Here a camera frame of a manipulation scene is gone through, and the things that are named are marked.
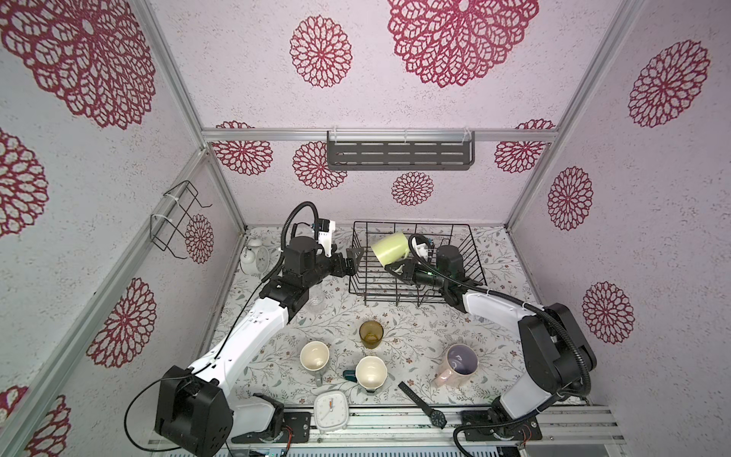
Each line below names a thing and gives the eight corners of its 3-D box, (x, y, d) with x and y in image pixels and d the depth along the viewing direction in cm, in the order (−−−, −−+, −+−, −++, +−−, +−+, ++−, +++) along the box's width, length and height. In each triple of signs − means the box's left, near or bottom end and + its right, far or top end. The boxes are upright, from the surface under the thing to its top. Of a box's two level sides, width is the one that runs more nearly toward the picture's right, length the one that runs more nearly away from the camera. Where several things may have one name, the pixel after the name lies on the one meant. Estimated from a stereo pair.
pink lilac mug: (435, 390, 82) (444, 378, 73) (430, 357, 88) (438, 343, 79) (470, 390, 82) (483, 378, 73) (463, 357, 88) (474, 343, 79)
